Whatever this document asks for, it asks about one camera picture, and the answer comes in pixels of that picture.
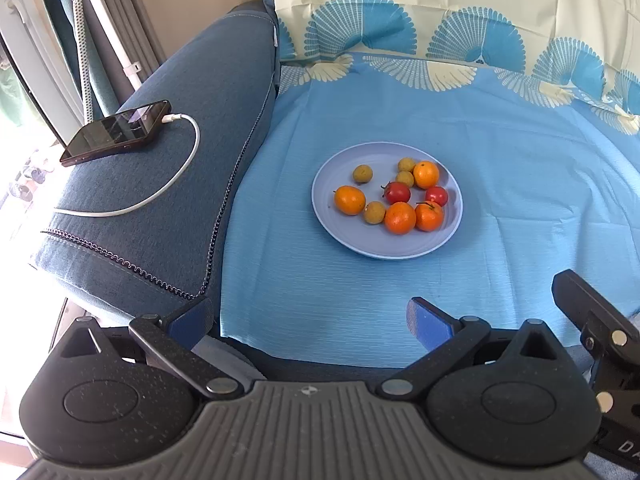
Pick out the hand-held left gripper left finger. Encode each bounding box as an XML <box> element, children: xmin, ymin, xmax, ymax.
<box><xmin>57</xmin><ymin>296</ymin><xmax>246</xmax><ymax>402</ymax></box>

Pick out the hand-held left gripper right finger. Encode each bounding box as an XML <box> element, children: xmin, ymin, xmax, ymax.
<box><xmin>376</xmin><ymin>297</ymin><xmax>573</xmax><ymax>403</ymax></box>

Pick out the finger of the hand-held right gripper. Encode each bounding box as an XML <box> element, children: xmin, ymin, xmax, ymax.
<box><xmin>551</xmin><ymin>269</ymin><xmax>640</xmax><ymax>356</ymax></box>

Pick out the orange tangerine with stem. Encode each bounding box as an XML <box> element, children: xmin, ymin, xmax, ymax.
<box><xmin>414</xmin><ymin>201</ymin><xmax>446</xmax><ymax>232</ymax></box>

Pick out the light blue plate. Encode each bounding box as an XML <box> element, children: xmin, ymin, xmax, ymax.
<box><xmin>311</xmin><ymin>142</ymin><xmax>464</xmax><ymax>260</ymax></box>

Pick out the blue fan-print bedsheet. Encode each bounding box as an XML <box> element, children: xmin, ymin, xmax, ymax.
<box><xmin>220</xmin><ymin>0</ymin><xmax>640</xmax><ymax>361</ymax></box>

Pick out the black smartphone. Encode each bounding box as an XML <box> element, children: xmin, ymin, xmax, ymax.
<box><xmin>60</xmin><ymin>100</ymin><xmax>172</xmax><ymax>167</ymax></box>

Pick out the blue sofa armrest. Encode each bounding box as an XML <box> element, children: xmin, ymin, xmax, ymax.
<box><xmin>30</xmin><ymin>0</ymin><xmax>431</xmax><ymax>386</ymax></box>

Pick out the teal curtain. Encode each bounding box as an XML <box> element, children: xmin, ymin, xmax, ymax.
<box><xmin>37</xmin><ymin>0</ymin><xmax>121</xmax><ymax>117</ymax></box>

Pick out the white pole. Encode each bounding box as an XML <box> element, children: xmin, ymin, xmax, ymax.
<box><xmin>75</xmin><ymin>0</ymin><xmax>144</xmax><ymax>92</ymax></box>

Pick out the grey curtain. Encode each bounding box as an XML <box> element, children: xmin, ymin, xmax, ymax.
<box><xmin>90</xmin><ymin>0</ymin><xmax>168</xmax><ymax>86</ymax></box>

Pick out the white charging cable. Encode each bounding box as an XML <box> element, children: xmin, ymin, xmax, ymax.
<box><xmin>52</xmin><ymin>112</ymin><xmax>201</xmax><ymax>218</ymax></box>

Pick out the white dotted strap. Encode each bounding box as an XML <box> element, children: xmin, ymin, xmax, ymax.
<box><xmin>72</xmin><ymin>0</ymin><xmax>96</xmax><ymax>123</ymax></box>

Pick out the white window frame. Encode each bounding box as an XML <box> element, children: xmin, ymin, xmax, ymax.
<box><xmin>0</xmin><ymin>0</ymin><xmax>86</xmax><ymax>146</ymax></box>

